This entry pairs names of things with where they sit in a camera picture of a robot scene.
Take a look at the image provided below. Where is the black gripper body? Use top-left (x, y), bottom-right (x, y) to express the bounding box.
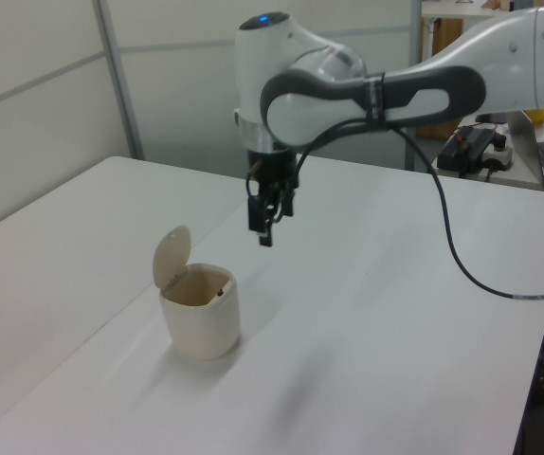
top-left (245, 149), bottom-right (299, 191)

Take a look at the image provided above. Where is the small white bin with lid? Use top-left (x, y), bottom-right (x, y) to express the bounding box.
top-left (152, 225), bottom-right (241, 361)

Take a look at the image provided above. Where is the black power supply box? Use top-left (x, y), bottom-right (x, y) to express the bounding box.
top-left (437, 125), bottom-right (505, 179)

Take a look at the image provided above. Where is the grey emergency stop button box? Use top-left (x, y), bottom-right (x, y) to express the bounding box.
top-left (482, 135), bottom-right (513, 172)

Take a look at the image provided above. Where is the silver laptop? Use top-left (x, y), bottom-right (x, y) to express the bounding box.
top-left (506, 109), bottom-right (544, 189)

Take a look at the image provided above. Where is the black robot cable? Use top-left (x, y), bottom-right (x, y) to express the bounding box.
top-left (243, 118), bottom-right (544, 302)

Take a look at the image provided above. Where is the grey partition post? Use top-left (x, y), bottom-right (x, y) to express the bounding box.
top-left (407, 0), bottom-right (426, 173)

